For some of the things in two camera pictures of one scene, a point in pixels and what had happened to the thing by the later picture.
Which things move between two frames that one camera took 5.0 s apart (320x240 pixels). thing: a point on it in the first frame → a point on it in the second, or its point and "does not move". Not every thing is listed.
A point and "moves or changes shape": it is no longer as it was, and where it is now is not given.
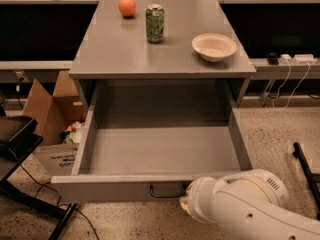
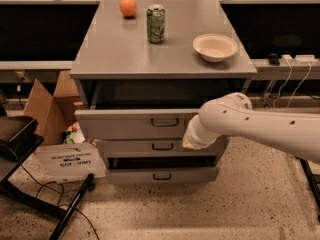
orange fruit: [127, 6] does not move
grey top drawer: [145, 140] moves or changes shape
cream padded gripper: [199, 194] → [192, 137]
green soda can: [155, 23] does not move
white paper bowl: [213, 46] does not move
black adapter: [272, 58] does not move
